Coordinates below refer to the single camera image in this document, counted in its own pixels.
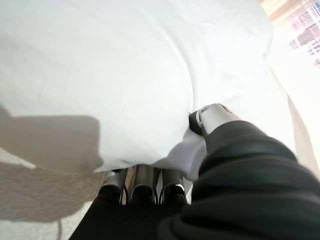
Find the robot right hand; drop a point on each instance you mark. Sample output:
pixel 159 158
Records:
pixel 250 187

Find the white cloth garment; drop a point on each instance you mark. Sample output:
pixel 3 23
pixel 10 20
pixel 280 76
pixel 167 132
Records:
pixel 125 75

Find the cream curtain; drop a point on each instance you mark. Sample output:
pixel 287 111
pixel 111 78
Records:
pixel 275 7

